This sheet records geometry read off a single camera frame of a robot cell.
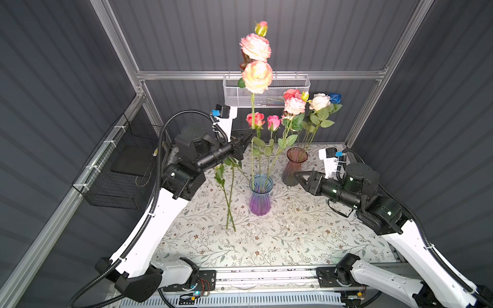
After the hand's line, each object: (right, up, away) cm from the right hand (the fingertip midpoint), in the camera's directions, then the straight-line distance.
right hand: (297, 177), depth 60 cm
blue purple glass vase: (-10, -6, +22) cm, 25 cm away
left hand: (-14, +14, -5) cm, 20 cm away
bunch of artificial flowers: (-29, -2, +46) cm, 54 cm away
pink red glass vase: (+8, +8, +33) cm, 35 cm away
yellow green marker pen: (-52, +9, +15) cm, 55 cm away
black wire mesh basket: (-64, +1, +13) cm, 65 cm away
